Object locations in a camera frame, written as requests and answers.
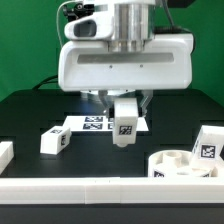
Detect black cables on table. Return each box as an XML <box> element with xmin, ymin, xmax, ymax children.
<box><xmin>32</xmin><ymin>75</ymin><xmax>60</xmax><ymax>90</ymax></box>

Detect white cable on stand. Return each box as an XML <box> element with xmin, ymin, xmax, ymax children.
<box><xmin>55</xmin><ymin>0</ymin><xmax>80</xmax><ymax>48</ymax></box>

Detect white marker sheet with tags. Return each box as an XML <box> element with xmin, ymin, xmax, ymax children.
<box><xmin>63</xmin><ymin>115</ymin><xmax>150</xmax><ymax>133</ymax></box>

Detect white front fence bar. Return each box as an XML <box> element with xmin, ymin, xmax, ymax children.
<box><xmin>0</xmin><ymin>177</ymin><xmax>224</xmax><ymax>205</ymax></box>

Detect white left fence piece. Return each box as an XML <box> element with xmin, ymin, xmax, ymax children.
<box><xmin>0</xmin><ymin>141</ymin><xmax>14</xmax><ymax>175</ymax></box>

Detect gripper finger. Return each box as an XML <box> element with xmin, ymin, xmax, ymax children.
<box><xmin>98</xmin><ymin>90</ymin><xmax>114</xmax><ymax>118</ymax></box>
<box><xmin>138</xmin><ymin>90</ymin><xmax>153</xmax><ymax>117</ymax></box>

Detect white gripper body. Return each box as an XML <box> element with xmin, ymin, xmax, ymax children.
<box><xmin>58</xmin><ymin>34</ymin><xmax>193</xmax><ymax>91</ymax></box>

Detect white round stool seat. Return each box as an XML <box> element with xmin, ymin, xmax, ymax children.
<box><xmin>148</xmin><ymin>150</ymin><xmax>224</xmax><ymax>178</ymax></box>

